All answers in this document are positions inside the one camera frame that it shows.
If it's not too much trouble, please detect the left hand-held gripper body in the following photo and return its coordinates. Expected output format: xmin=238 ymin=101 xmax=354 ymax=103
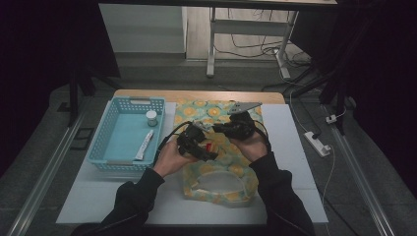
xmin=176 ymin=120 xmax=211 ymax=157

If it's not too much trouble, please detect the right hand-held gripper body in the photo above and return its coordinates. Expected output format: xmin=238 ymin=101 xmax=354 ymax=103
xmin=227 ymin=101 xmax=264 ymax=142

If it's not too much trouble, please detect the lemon print fabric bag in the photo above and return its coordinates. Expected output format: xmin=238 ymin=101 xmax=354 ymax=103
xmin=173 ymin=98 xmax=265 ymax=207

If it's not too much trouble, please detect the blue plastic basket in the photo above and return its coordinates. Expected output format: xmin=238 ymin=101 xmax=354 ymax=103
xmin=88 ymin=95 xmax=166 ymax=172

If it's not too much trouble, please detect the person's right hand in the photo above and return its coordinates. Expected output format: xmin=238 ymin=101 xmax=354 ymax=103
xmin=229 ymin=131 xmax=269 ymax=164

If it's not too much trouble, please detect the person's left hand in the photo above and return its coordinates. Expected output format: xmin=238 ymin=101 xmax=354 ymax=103
xmin=152 ymin=139 xmax=198 ymax=179

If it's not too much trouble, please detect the wooden table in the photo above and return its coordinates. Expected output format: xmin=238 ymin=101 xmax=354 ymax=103
xmin=112 ymin=88 xmax=286 ymax=105

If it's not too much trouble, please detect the small white lidded jar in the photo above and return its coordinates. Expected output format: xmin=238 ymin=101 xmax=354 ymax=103
xmin=146 ymin=110 xmax=158 ymax=128

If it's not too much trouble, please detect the white tube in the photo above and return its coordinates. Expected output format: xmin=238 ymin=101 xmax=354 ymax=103
xmin=134 ymin=129 xmax=155 ymax=161

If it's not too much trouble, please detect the white power strip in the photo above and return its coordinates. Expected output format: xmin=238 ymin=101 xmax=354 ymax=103
xmin=303 ymin=131 xmax=332 ymax=158

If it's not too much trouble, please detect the black metal stand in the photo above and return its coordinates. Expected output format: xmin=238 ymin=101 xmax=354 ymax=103
xmin=67 ymin=65 xmax=122 ymax=127
xmin=284 ymin=0 xmax=362 ymax=136

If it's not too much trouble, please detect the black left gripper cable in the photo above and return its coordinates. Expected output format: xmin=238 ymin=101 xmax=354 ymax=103
xmin=156 ymin=120 xmax=195 ymax=158

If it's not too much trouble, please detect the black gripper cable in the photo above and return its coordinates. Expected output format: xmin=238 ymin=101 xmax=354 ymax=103
xmin=156 ymin=120 xmax=195 ymax=158
xmin=252 ymin=119 xmax=273 ymax=153

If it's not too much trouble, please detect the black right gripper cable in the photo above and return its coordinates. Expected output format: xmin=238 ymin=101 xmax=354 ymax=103
xmin=252 ymin=119 xmax=273 ymax=153

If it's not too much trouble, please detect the tangle of black floor cables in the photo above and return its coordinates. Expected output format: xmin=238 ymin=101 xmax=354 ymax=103
xmin=214 ymin=9 xmax=313 ymax=68

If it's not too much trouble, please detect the white desk frame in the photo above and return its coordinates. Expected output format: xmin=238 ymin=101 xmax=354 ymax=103
xmin=206 ymin=6 xmax=300 ymax=80

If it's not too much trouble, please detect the thin white cable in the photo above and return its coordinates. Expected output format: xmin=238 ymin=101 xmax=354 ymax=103
xmin=321 ymin=146 xmax=337 ymax=206

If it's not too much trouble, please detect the aluminium floor rail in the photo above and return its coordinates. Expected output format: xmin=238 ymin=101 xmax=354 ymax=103
xmin=6 ymin=97 xmax=92 ymax=236
xmin=323 ymin=104 xmax=397 ymax=236

